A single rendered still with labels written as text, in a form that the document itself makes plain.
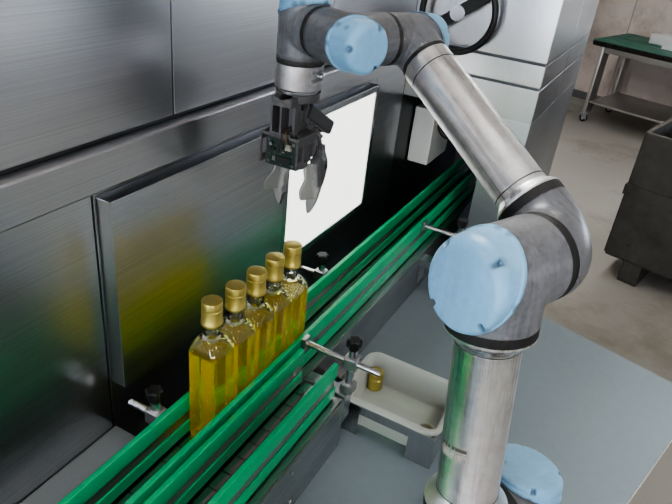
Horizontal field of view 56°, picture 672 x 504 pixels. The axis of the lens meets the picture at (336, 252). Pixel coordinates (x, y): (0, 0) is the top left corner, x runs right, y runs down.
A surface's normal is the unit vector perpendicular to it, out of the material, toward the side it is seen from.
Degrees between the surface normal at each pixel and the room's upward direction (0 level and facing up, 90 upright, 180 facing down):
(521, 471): 9
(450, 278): 82
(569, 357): 0
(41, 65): 90
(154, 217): 90
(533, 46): 90
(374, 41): 90
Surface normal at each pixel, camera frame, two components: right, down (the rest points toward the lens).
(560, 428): 0.10, -0.87
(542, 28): -0.48, 0.39
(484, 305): -0.77, 0.10
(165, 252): 0.87, 0.31
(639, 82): -0.69, 0.29
